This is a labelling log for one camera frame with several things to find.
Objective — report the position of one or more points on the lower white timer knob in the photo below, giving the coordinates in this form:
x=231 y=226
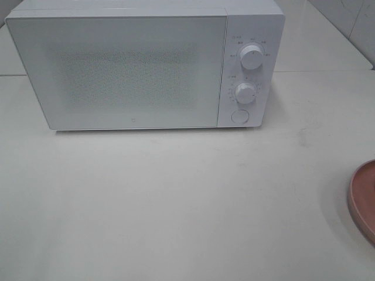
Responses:
x=245 y=93

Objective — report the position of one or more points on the white microwave oven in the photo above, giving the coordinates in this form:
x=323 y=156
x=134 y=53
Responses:
x=261 y=22

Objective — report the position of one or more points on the round white door button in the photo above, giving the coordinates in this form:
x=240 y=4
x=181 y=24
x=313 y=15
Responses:
x=240 y=116

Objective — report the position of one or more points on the pink round plate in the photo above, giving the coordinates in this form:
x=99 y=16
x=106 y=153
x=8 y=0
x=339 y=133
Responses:
x=361 y=198

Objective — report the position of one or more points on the white microwave door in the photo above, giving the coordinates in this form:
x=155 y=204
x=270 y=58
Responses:
x=123 y=73

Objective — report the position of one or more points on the upper white power knob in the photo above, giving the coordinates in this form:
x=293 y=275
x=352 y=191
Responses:
x=251 y=56

